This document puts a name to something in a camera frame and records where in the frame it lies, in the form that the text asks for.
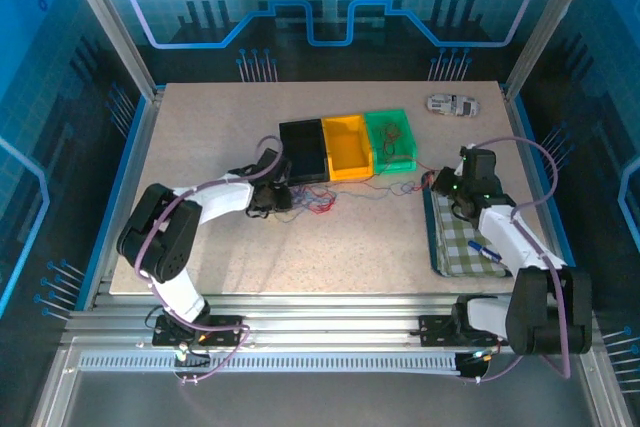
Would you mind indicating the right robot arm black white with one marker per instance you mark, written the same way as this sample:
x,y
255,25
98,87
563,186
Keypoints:
x,y
545,317

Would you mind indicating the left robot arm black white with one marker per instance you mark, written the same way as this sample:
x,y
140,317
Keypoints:
x,y
165,242

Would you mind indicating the black plastic bin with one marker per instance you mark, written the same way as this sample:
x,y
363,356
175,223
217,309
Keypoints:
x,y
305,157

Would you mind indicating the checkered cloth tray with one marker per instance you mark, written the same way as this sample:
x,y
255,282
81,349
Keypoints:
x,y
429,227

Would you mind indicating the green plastic bin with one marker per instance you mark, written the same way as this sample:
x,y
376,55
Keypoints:
x,y
400,162

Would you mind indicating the green checkered cloth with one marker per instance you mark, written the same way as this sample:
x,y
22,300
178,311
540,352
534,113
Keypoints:
x,y
460,242

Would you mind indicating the blue white marker pen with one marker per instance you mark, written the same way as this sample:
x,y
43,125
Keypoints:
x,y
484,250

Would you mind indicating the newspaper print toy car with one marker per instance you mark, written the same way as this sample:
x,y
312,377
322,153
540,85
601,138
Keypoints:
x,y
452,106

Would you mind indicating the yellow plastic bin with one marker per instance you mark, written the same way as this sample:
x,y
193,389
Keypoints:
x,y
347,149

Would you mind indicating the grey metal panel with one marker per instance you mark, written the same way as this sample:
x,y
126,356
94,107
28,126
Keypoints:
x,y
325,402

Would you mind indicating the aluminium frame side rail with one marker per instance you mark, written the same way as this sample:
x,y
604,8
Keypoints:
x,y
132,172
525,147

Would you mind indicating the aluminium frame front rail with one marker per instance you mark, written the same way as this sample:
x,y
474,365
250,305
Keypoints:
x,y
325,319

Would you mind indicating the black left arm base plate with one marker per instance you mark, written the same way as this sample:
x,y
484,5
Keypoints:
x,y
225,329

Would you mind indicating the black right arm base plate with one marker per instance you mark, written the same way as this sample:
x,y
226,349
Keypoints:
x,y
435,329

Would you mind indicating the aluminium frame post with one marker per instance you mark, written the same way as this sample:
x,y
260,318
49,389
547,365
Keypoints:
x,y
110,22
550,22

